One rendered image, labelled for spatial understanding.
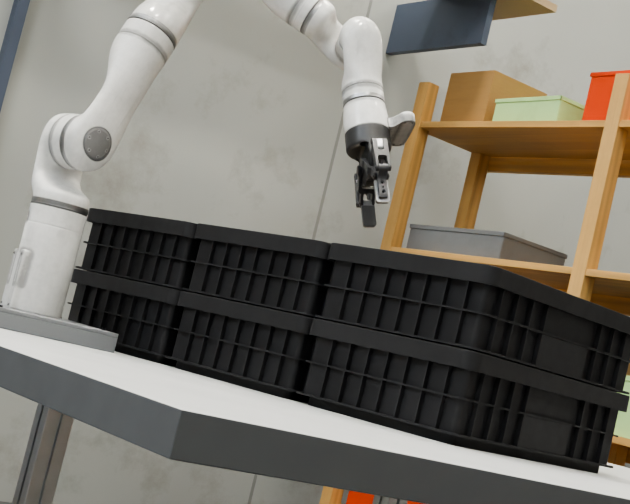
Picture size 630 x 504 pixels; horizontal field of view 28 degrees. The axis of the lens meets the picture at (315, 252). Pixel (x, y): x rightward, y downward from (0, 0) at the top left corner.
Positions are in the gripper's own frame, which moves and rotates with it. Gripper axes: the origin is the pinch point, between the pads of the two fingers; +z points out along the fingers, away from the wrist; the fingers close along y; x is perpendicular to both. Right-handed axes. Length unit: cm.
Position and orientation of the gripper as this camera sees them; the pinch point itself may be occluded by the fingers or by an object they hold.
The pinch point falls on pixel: (375, 211)
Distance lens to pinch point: 201.4
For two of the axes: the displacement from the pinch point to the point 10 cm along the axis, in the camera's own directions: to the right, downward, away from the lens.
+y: 1.8, -3.9, -9.0
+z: 0.8, 9.2, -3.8
